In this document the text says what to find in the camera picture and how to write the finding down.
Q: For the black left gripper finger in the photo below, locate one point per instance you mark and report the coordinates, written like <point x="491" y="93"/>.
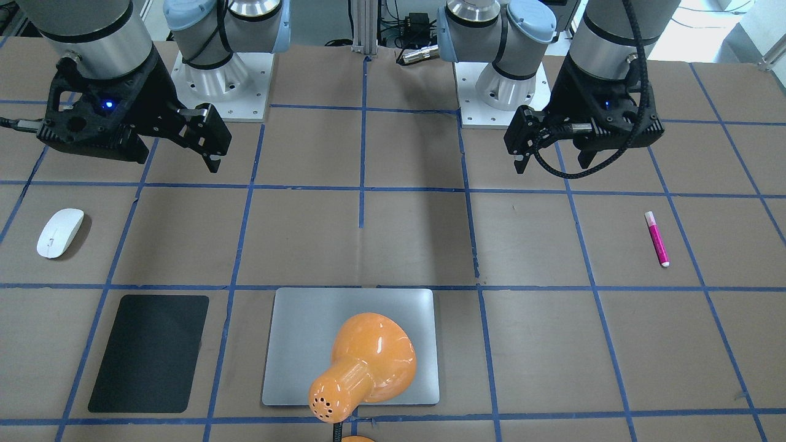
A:
<point x="521" y="134"/>

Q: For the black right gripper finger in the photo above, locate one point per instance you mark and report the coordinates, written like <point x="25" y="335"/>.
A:
<point x="207" y="134"/>

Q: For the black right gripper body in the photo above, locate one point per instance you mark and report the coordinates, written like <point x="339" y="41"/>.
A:
<point x="158" y="92"/>

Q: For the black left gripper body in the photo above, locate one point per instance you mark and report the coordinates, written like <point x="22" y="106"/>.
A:
<point x="570" y="97"/>

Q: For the pink highlighter pen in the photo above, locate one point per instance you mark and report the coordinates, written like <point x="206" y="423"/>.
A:
<point x="657" y="241"/>

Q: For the white computer mouse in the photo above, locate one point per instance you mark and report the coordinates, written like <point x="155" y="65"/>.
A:
<point x="58" y="233"/>

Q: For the black mousepad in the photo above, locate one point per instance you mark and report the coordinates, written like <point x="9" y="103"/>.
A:
<point x="151" y="354"/>

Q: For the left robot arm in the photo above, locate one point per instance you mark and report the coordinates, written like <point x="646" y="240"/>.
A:
<point x="513" y="38"/>

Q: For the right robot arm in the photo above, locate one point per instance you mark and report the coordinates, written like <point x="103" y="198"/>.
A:
<point x="111" y="39"/>

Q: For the silver laptop notebook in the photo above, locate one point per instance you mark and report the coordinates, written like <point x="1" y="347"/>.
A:
<point x="305" y="322"/>

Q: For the orange desk lamp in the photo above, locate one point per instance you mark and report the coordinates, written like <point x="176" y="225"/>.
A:
<point x="372" y="360"/>

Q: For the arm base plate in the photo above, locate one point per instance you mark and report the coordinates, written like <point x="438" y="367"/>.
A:
<point x="473" y="92"/>
<point x="239" y="89"/>

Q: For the aluminium frame post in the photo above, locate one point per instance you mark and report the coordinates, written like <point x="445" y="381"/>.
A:
<point x="364" y="23"/>

